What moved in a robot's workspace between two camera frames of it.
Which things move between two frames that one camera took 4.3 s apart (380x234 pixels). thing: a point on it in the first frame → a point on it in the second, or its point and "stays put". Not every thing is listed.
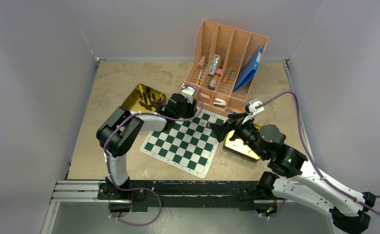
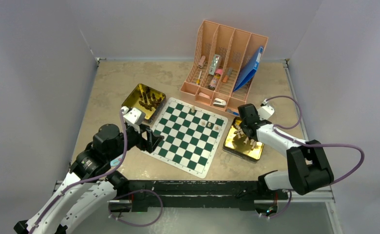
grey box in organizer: (214, 64) stays put
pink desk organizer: (224, 68) stays put
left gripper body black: (187, 110) → (142, 143)
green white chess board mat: (190, 146) stays put
